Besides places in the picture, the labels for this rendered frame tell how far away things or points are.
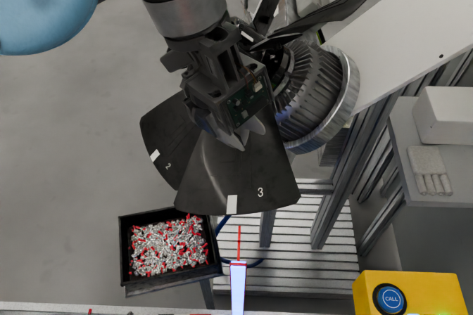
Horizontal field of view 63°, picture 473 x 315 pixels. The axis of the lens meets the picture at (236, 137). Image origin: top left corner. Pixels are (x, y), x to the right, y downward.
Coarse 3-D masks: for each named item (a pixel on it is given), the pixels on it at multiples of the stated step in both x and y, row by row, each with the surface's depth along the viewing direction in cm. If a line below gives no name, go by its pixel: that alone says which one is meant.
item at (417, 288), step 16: (368, 272) 66; (384, 272) 66; (400, 272) 66; (416, 272) 66; (432, 272) 66; (352, 288) 73; (368, 288) 64; (400, 288) 64; (416, 288) 64; (432, 288) 64; (448, 288) 64; (368, 304) 63; (416, 304) 63; (432, 304) 63; (448, 304) 63; (464, 304) 63
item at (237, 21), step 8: (232, 16) 79; (232, 24) 79; (240, 24) 75; (240, 32) 74; (248, 32) 76; (256, 32) 78; (240, 40) 74; (248, 40) 75; (256, 40) 76; (240, 48) 74; (248, 48) 75; (248, 56) 76; (256, 56) 76; (264, 56) 78; (272, 56) 80; (280, 56) 79; (288, 56) 80; (264, 64) 79; (272, 64) 80; (280, 64) 78; (272, 72) 78; (280, 72) 78; (272, 80) 78; (272, 88) 79
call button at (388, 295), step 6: (384, 288) 63; (390, 288) 63; (378, 294) 63; (384, 294) 63; (390, 294) 63; (396, 294) 63; (378, 300) 63; (384, 300) 62; (390, 300) 62; (396, 300) 62; (402, 300) 62; (384, 306) 62; (390, 306) 62; (396, 306) 62; (402, 306) 62; (390, 312) 62
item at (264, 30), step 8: (264, 0) 79; (264, 8) 81; (256, 16) 79; (264, 16) 82; (272, 16) 86; (256, 24) 80; (264, 24) 84; (264, 32) 85; (272, 40) 70; (280, 40) 72; (288, 40) 75; (256, 48) 73; (264, 48) 75; (272, 48) 78; (280, 48) 74
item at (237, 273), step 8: (232, 272) 57; (240, 272) 56; (232, 280) 60; (240, 280) 60; (232, 288) 64; (240, 288) 63; (232, 296) 68; (240, 296) 67; (232, 304) 73; (240, 304) 72; (232, 312) 78; (240, 312) 78
